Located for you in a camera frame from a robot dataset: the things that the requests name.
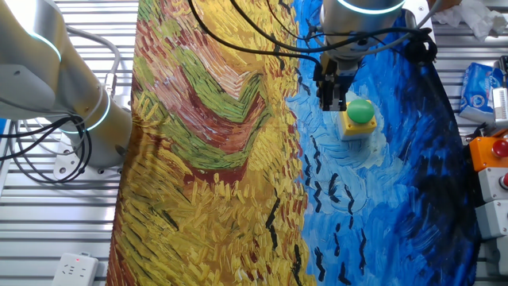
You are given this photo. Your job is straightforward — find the white crumpled tissue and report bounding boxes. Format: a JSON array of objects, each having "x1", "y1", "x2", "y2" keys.
[{"x1": 431, "y1": 0, "x2": 508, "y2": 43}]

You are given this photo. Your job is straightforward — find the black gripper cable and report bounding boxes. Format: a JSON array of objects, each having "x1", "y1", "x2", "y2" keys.
[{"x1": 187, "y1": 0, "x2": 325, "y2": 68}]

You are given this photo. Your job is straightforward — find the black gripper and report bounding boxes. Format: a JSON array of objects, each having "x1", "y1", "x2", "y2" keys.
[{"x1": 312, "y1": 51, "x2": 360, "y2": 113}]

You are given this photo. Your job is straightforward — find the green button yellow box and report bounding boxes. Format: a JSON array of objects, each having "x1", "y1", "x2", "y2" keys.
[{"x1": 336, "y1": 98, "x2": 379, "y2": 142}]

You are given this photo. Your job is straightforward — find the black base cable bundle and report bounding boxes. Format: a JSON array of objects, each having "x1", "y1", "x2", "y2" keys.
[{"x1": 0, "y1": 114, "x2": 94, "y2": 185}]

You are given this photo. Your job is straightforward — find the grey box green button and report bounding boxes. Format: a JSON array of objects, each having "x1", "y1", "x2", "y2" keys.
[{"x1": 475, "y1": 199, "x2": 508, "y2": 241}]

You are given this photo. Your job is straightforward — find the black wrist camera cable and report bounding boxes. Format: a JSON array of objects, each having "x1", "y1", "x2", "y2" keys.
[{"x1": 229, "y1": 0, "x2": 438, "y2": 67}]

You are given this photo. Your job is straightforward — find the painted wheatfield print cloth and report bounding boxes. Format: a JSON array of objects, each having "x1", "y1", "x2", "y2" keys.
[{"x1": 105, "y1": 0, "x2": 483, "y2": 286}]

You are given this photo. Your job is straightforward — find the brown object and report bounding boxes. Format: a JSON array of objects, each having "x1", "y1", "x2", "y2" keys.
[{"x1": 426, "y1": 0, "x2": 464, "y2": 13}]

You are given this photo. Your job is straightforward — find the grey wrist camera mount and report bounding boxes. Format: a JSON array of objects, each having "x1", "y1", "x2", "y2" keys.
[{"x1": 401, "y1": 0, "x2": 437, "y2": 41}]

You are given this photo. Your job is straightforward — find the white power strip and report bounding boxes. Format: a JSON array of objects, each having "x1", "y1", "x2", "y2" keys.
[{"x1": 50, "y1": 252, "x2": 100, "y2": 286}]

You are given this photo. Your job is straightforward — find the silver depth camera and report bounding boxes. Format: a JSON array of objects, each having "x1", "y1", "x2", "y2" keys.
[{"x1": 491, "y1": 86, "x2": 508, "y2": 125}]

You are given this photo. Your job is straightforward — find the blue tissue pack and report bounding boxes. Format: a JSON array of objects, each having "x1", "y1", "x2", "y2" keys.
[{"x1": 459, "y1": 61, "x2": 506, "y2": 123}]

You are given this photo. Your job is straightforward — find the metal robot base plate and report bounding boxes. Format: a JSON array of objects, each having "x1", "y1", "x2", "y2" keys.
[{"x1": 52, "y1": 133, "x2": 125, "y2": 180}]

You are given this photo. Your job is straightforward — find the orange box red button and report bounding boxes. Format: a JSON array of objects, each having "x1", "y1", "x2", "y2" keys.
[{"x1": 468, "y1": 136, "x2": 508, "y2": 172}]

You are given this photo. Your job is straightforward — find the grey box red mushroom button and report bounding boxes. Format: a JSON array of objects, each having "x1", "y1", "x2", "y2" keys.
[{"x1": 477, "y1": 166, "x2": 508, "y2": 204}]

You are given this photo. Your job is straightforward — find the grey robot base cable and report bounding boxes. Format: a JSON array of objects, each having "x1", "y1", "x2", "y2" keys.
[{"x1": 65, "y1": 24, "x2": 122, "y2": 99}]

